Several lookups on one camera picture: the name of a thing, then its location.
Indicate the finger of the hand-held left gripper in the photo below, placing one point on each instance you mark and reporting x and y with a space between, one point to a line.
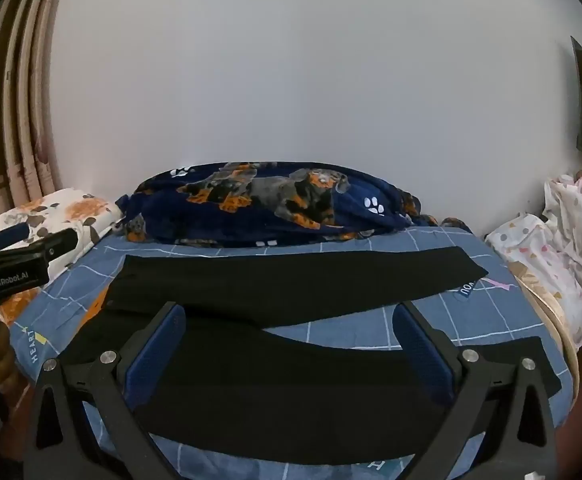
46 247

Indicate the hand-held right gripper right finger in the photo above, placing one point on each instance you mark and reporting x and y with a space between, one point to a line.
422 355

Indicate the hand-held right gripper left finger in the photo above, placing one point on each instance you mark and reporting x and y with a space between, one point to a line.
155 352

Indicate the black pants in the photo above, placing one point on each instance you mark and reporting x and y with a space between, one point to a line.
271 390

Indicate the white floral pillow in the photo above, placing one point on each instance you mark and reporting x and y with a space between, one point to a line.
71 210

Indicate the blue checked bed sheet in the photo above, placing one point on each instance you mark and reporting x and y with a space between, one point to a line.
351 325

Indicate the beige woven mat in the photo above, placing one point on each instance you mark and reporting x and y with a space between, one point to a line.
546 310

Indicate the beige patterned curtain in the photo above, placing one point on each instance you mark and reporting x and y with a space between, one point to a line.
21 110

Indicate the white spotted quilt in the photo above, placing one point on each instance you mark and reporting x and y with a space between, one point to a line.
566 240

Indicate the navy dog-print blanket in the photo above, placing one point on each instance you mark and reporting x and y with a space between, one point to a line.
271 200

